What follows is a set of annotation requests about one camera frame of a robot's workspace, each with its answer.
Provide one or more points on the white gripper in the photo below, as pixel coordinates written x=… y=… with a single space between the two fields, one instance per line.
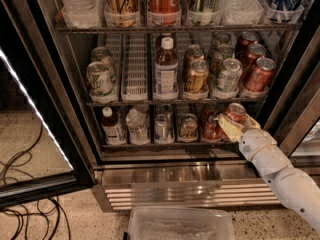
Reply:
x=254 y=143

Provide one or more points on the red coke can bottom shelf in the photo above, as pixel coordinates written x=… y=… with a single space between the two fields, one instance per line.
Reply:
x=236 y=112

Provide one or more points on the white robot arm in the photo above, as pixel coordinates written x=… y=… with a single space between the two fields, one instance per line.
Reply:
x=294 y=188

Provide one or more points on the red coke can behind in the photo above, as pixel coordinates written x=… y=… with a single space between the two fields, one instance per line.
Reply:
x=209 y=123

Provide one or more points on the white can middle front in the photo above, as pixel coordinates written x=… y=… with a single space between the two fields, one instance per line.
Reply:
x=228 y=75

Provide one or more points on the white can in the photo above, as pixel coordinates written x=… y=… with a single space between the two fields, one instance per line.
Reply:
x=219 y=39
x=221 y=53
x=228 y=75

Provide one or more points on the red can middle front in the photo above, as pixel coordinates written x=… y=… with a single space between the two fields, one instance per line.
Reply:
x=260 y=75

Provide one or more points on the gold can bottom shelf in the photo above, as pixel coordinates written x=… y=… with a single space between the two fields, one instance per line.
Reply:
x=188 y=126

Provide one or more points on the gold can shelf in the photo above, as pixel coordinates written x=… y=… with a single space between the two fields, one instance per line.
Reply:
x=188 y=126
x=122 y=13

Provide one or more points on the right fridge glass door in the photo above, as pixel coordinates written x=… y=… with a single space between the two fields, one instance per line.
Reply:
x=298 y=123

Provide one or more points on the gold can middle front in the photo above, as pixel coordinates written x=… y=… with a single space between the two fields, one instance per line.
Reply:
x=196 y=77

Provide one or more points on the silver can bottom rear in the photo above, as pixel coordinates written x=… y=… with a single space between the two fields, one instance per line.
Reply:
x=168 y=110

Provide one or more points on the silver can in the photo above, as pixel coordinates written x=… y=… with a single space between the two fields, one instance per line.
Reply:
x=168 y=110
x=161 y=127

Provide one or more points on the silver can bottom front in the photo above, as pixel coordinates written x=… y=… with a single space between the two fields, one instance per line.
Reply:
x=161 y=127

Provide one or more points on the red can middle rear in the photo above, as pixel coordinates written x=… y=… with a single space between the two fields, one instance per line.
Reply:
x=244 y=40

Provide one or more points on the gold can middle rear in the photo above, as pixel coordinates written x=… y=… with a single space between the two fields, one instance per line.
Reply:
x=193 y=51

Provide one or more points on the white can middle rear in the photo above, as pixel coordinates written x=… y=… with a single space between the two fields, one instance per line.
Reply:
x=219 y=39

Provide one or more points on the clear water bottle bottom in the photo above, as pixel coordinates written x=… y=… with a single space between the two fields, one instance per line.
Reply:
x=138 y=131

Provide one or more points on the stainless steel fridge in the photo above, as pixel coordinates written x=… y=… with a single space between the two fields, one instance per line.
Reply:
x=181 y=173

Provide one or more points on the brown tea bottle bottom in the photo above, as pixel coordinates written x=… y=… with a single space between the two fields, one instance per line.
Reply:
x=112 y=126

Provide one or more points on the brown tea bottle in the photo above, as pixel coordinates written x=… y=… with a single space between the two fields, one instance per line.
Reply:
x=166 y=68
x=112 y=126

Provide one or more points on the green can top shelf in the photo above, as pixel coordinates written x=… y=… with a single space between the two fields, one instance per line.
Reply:
x=203 y=12

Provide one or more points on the empty white shelf glider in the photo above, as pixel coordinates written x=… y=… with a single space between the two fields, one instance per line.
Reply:
x=134 y=86

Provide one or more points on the green 7up can front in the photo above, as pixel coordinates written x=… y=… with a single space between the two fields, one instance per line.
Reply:
x=100 y=79

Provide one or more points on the red coke can top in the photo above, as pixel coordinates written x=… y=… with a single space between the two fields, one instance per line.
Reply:
x=164 y=12

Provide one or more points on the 7up can rear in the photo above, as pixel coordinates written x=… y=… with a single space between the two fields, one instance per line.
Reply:
x=102 y=54

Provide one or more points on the gold can top shelf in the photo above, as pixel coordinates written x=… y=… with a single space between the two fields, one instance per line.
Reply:
x=122 y=13

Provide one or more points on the open fridge glass door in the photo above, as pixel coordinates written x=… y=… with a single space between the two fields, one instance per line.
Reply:
x=43 y=149

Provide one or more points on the brown tea bottle middle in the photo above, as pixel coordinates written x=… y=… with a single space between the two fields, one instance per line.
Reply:
x=166 y=68

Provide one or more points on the water bottle top right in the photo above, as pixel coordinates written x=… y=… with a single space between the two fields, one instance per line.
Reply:
x=241 y=12

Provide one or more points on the blue cans top right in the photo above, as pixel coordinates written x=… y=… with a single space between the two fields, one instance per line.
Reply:
x=282 y=11

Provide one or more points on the clear plastic bin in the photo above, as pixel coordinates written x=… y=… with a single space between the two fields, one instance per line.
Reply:
x=179 y=223

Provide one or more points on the water bottle top left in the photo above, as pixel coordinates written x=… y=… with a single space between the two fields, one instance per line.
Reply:
x=82 y=14

